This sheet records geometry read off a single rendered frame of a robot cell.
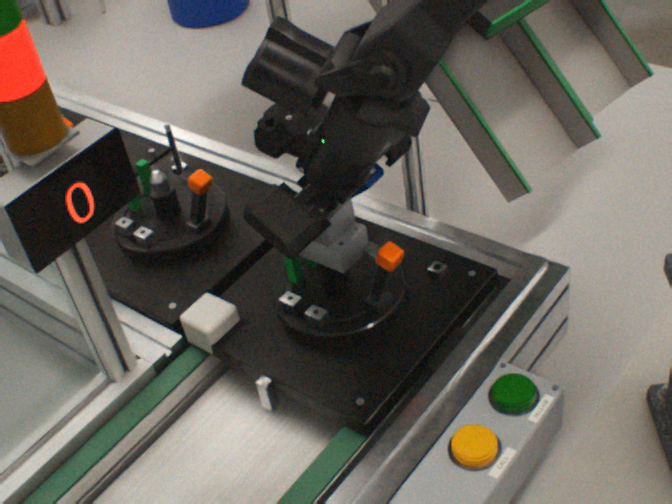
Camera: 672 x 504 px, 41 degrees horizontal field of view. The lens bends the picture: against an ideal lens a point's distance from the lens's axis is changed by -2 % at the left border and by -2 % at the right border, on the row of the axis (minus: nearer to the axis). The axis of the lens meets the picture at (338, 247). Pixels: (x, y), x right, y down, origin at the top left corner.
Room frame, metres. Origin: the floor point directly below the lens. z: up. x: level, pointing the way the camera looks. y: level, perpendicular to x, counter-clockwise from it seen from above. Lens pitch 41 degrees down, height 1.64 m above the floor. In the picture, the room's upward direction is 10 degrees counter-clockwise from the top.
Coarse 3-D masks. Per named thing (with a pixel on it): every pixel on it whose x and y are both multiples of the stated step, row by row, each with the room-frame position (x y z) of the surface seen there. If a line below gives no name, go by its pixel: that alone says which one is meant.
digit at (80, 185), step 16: (64, 176) 0.62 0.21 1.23; (80, 176) 0.63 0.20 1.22; (96, 176) 0.64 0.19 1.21; (48, 192) 0.61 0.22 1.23; (64, 192) 0.62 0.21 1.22; (80, 192) 0.63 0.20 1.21; (96, 192) 0.64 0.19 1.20; (64, 208) 0.62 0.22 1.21; (80, 208) 0.63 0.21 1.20; (96, 208) 0.64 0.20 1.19; (64, 224) 0.61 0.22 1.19; (80, 224) 0.62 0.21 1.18
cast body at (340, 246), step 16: (336, 208) 0.69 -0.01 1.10; (352, 208) 0.70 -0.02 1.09; (336, 224) 0.68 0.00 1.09; (352, 224) 0.70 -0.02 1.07; (320, 240) 0.68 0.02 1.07; (336, 240) 0.68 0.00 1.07; (352, 240) 0.68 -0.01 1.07; (368, 240) 0.69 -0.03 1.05; (304, 256) 0.70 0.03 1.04; (320, 256) 0.68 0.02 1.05; (336, 256) 0.66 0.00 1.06; (352, 256) 0.67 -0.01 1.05
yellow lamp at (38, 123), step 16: (48, 80) 0.65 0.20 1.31; (32, 96) 0.63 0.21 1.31; (48, 96) 0.64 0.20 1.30; (0, 112) 0.62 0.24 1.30; (16, 112) 0.62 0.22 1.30; (32, 112) 0.62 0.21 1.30; (48, 112) 0.63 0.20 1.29; (0, 128) 0.63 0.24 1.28; (16, 128) 0.62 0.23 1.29; (32, 128) 0.62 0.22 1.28; (48, 128) 0.63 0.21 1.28; (64, 128) 0.64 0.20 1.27; (16, 144) 0.62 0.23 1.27; (32, 144) 0.62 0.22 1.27; (48, 144) 0.62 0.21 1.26
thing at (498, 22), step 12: (492, 0) 0.85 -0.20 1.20; (504, 0) 0.85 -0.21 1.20; (516, 0) 0.85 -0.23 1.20; (528, 0) 0.82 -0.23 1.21; (540, 0) 0.84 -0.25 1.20; (480, 12) 0.80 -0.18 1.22; (492, 12) 0.83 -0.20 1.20; (504, 12) 0.83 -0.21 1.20; (516, 12) 0.81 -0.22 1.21; (528, 12) 0.83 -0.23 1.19; (468, 24) 0.81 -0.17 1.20; (480, 24) 0.80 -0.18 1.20; (492, 24) 0.79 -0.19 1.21; (504, 24) 0.80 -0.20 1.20; (492, 36) 0.80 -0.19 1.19
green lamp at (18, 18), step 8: (0, 0) 0.63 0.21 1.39; (8, 0) 0.64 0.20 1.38; (16, 0) 0.65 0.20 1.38; (0, 8) 0.63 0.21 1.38; (8, 8) 0.63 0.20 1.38; (16, 8) 0.64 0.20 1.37; (0, 16) 0.63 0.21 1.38; (8, 16) 0.63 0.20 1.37; (16, 16) 0.64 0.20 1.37; (0, 24) 0.62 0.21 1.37; (8, 24) 0.63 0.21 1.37; (16, 24) 0.63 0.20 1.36; (0, 32) 0.62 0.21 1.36; (8, 32) 0.63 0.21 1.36
